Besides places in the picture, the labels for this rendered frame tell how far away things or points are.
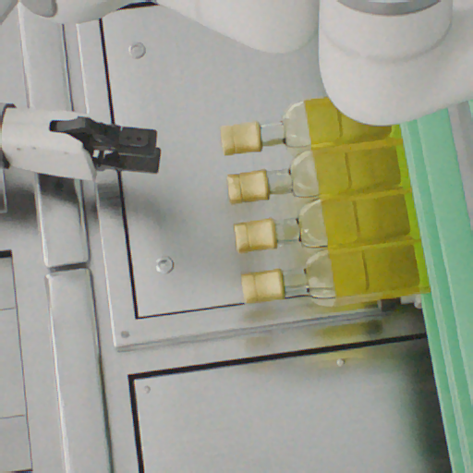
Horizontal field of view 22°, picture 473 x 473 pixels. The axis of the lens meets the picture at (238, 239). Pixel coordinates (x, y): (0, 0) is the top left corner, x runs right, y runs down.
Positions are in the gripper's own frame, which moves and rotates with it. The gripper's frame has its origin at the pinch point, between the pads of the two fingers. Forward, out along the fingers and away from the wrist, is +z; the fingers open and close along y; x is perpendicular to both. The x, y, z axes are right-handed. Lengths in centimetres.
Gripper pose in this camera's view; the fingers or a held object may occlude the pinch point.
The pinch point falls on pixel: (141, 151)
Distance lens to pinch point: 140.4
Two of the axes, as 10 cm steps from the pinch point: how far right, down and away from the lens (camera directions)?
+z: 9.9, 1.1, -0.4
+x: 1.2, -9.5, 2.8
